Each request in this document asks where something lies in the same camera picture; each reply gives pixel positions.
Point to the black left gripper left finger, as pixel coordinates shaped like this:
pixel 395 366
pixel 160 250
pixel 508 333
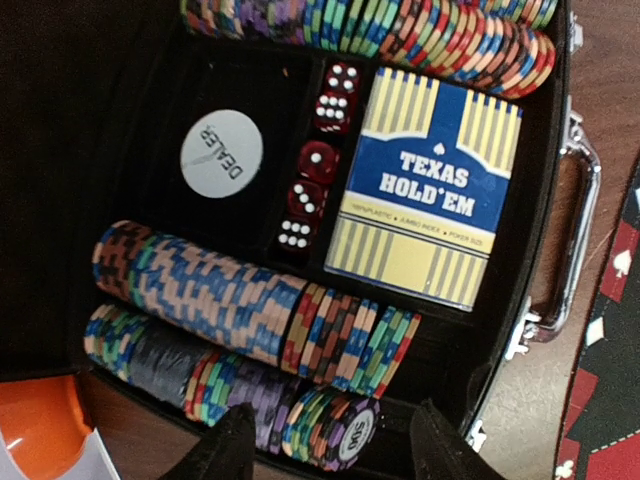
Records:
pixel 226 451

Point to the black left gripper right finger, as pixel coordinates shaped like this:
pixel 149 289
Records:
pixel 439 452

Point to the blue texas holdem card box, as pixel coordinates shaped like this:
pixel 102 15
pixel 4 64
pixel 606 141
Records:
pixel 426 189

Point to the bottom row poker chips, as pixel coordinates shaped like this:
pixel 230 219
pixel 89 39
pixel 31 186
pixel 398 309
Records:
pixel 318 425

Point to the row poker chips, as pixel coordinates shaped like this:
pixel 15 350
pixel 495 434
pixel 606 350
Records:
pixel 318 425
pixel 496 46
pixel 301 327

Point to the middle row poker chips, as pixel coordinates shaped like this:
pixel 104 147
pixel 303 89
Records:
pixel 301 327

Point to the round red black poker mat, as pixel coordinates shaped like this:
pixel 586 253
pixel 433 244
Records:
pixel 599 438

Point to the orange plastic bowl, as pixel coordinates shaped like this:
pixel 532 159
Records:
pixel 44 425

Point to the black poker chip case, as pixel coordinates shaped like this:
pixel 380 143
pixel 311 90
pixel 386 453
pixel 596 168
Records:
pixel 78 81

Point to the red translucent die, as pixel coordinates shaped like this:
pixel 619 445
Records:
pixel 333 113
pixel 318 161
pixel 342 78
pixel 306 198
pixel 295 235

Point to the white dealer button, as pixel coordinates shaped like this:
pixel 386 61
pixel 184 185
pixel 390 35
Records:
pixel 221 154

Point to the top row poker chips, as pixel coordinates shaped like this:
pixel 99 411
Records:
pixel 496 46

